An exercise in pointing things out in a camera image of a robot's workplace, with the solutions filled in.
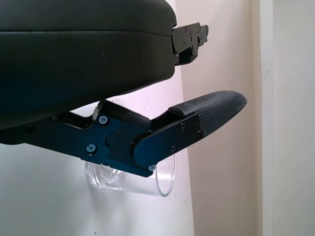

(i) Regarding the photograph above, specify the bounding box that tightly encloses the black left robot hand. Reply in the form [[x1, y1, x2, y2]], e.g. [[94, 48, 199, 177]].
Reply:
[[0, 0, 248, 179]]

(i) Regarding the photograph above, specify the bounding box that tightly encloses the clear plastic cup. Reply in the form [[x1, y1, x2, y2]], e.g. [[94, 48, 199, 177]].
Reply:
[[84, 152, 178, 198]]

